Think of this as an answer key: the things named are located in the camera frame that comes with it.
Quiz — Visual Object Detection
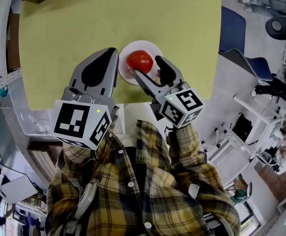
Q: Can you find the red apple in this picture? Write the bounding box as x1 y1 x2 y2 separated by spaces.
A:
126 50 155 74

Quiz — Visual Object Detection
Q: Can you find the brown cardboard box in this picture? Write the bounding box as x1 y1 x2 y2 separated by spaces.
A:
6 13 22 73

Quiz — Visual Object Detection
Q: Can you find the white chest harness device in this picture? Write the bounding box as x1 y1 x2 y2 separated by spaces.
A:
73 180 99 221

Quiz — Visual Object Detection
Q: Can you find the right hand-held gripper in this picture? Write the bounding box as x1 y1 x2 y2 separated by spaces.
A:
131 55 204 129

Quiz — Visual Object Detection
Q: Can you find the white harness tab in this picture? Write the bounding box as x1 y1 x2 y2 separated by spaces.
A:
188 183 200 199

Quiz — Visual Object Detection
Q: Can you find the person's right forearm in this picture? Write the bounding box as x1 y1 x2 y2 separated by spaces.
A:
166 123 207 172

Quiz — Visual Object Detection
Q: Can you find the white metal shelf rack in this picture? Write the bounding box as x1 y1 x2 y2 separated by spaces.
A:
0 0 23 100

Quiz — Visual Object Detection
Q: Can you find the clear plastic storage bin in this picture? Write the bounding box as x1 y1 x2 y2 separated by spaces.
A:
7 82 57 136

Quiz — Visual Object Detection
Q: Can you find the white wire rack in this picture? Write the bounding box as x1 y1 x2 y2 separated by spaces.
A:
201 124 254 172

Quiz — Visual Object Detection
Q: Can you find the blue grey chair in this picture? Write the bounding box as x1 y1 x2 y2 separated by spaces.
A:
218 5 273 82

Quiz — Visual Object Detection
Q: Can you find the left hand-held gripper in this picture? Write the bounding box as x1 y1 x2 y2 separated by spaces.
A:
50 47 120 150

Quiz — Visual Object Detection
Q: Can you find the person's yellow plaid shirt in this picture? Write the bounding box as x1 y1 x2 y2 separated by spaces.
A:
45 120 241 236

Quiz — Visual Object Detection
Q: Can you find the white cart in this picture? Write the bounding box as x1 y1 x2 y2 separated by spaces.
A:
232 94 286 167

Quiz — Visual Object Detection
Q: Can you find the table with green tablecloth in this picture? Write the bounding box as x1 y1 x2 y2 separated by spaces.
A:
18 0 222 135

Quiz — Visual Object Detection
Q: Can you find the person's left forearm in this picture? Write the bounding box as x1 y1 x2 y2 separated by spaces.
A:
56 139 101 179

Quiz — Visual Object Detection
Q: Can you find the brown wooden slatted panel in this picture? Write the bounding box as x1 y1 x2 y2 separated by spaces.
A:
27 141 64 189

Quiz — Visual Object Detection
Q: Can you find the black bag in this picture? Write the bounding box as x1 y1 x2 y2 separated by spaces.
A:
232 113 253 142

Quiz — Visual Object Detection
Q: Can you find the white round plate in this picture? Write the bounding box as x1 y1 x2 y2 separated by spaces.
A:
118 40 163 86

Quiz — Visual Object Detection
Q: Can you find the black round wheeled device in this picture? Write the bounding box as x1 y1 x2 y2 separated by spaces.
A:
265 15 286 41

